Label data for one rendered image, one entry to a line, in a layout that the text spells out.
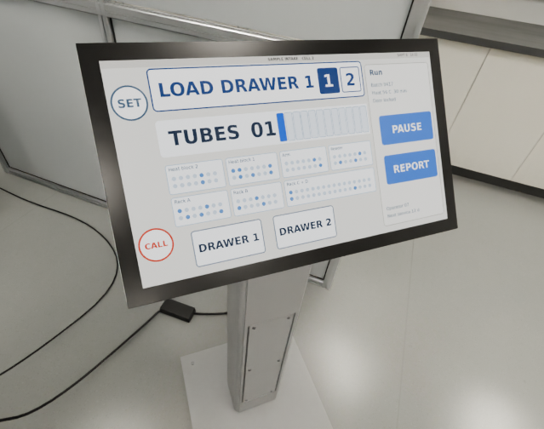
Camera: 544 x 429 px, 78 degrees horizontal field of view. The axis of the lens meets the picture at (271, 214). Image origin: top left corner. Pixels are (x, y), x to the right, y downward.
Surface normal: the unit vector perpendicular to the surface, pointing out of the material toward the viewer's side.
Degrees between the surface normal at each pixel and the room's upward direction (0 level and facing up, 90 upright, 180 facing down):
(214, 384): 5
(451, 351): 1
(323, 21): 90
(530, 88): 90
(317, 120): 50
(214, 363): 5
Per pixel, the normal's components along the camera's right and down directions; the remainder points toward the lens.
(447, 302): 0.09, -0.73
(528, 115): -0.36, 0.61
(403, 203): 0.33, 0.04
